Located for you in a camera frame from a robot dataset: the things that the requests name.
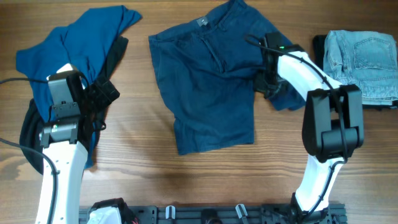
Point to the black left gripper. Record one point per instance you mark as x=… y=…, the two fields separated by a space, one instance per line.
x=104 y=99

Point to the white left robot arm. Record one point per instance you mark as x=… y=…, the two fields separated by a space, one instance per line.
x=66 y=141

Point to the black garment under t-shirt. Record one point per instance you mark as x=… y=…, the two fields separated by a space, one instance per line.
x=33 y=122

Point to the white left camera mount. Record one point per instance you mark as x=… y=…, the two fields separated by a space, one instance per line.
x=66 y=68

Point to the black folded garment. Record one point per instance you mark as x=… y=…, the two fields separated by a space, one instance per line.
x=318 y=43

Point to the navy blue shorts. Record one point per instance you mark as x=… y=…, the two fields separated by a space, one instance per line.
x=205 y=72

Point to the teal blue t-shirt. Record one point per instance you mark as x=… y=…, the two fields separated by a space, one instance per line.
x=84 y=44

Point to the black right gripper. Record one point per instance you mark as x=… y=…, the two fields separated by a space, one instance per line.
x=259 y=86

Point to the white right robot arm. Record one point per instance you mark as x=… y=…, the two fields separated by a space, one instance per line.
x=332 y=123

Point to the light blue denim jeans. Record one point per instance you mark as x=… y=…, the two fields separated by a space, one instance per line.
x=365 y=58

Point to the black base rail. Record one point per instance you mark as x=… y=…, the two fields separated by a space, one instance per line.
x=264 y=214

